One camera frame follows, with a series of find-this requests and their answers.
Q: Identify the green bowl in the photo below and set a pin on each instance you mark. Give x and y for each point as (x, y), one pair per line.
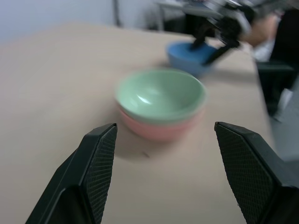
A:
(161, 93)

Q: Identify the blue bowl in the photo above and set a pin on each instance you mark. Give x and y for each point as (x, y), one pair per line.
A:
(184, 62)

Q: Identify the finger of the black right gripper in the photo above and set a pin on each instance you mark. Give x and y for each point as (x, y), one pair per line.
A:
(218, 54)
(198, 43)

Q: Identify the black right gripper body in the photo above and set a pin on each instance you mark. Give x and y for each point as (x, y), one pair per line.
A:
(222, 26)

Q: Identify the pink bowl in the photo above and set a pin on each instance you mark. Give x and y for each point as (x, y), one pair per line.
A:
(158, 133)

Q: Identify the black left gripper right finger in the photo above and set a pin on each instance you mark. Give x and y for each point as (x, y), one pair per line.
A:
(254, 177)

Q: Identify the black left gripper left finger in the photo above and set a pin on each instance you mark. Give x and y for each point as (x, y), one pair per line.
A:
(77, 177)

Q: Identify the black office chair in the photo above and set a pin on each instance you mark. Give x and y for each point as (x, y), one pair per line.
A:
(282, 58)

